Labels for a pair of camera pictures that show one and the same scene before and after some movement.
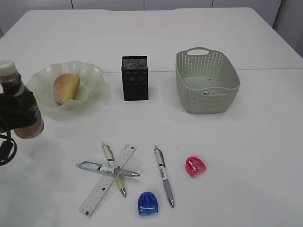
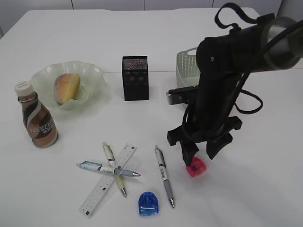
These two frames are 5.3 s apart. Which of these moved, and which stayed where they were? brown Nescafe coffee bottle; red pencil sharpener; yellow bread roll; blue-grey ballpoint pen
Moved: brown Nescafe coffee bottle
Stayed: yellow bread roll; red pencil sharpener; blue-grey ballpoint pen
